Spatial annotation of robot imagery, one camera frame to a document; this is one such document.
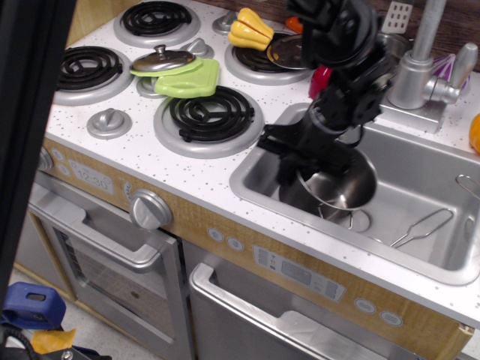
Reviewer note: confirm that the toy oven door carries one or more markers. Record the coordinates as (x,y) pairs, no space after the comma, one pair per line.
(129,276)

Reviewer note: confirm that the orange toy fruit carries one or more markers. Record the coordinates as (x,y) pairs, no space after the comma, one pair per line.
(474,134)

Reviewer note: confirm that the silver stove knob front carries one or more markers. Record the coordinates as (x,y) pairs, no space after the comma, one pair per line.
(109,124)

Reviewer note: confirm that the yellow cloth on floor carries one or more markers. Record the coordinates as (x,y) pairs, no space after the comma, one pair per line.
(48,341)

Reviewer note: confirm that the wire whisk utensil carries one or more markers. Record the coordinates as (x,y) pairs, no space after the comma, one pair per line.
(425,227)

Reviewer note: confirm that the small steel pot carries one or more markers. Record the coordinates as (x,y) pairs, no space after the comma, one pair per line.
(333,196)

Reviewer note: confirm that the stove burner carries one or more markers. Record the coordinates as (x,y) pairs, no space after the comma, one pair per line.
(152,23)
(91,74)
(216,126)
(254,66)

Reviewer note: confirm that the silver stove knob middle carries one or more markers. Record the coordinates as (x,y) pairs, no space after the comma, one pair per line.
(199,48)

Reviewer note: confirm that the front left stove burner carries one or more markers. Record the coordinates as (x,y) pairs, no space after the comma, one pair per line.
(91,74)

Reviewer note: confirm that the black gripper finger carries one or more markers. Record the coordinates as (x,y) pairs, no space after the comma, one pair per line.
(288,166)

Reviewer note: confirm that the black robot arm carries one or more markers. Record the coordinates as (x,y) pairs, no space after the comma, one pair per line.
(338,34)

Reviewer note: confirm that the back left stove burner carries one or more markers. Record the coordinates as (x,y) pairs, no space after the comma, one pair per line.
(152,23)

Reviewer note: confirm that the silver oven knob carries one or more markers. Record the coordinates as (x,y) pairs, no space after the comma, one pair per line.
(148,211)
(45,162)

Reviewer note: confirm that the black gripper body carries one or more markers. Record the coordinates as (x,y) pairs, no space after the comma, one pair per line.
(312,137)

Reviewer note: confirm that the silver oven knob right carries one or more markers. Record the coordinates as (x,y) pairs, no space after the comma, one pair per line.
(148,211)

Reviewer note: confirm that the small steel pot lid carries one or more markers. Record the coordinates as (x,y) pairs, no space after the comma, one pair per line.
(163,59)

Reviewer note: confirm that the yellow toy bell pepper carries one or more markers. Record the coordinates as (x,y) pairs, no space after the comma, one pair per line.
(250,31)

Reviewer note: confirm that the toy dishwasher door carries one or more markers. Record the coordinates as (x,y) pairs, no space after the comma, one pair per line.
(238,315)

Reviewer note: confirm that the red toy cup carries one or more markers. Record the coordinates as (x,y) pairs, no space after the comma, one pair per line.
(319,81)

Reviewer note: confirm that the orange toy carrot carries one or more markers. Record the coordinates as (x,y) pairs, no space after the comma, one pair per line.
(293,23)

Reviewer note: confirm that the steel saucepan on counter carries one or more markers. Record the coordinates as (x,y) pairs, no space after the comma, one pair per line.
(396,45)

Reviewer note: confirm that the silver toy sink basin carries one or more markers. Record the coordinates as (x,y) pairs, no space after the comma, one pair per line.
(411,201)

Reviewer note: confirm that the front right stove burner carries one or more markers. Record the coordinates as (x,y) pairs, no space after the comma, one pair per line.
(216,126)

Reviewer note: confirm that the wire utensil handle right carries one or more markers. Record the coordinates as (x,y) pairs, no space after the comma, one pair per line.
(470,185)

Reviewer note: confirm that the silver stove knob under board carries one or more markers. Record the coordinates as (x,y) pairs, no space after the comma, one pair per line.
(145,87)

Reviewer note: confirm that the back right stove burner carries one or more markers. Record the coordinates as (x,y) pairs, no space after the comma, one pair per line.
(254,66)

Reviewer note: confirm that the white slotted spatula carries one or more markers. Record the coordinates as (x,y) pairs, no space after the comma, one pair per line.
(398,16)

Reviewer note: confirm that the silver oven knob left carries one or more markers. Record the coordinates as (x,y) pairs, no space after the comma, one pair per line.
(45,162)

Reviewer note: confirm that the blue clamp tool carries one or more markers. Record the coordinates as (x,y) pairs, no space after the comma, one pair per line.
(32,306)

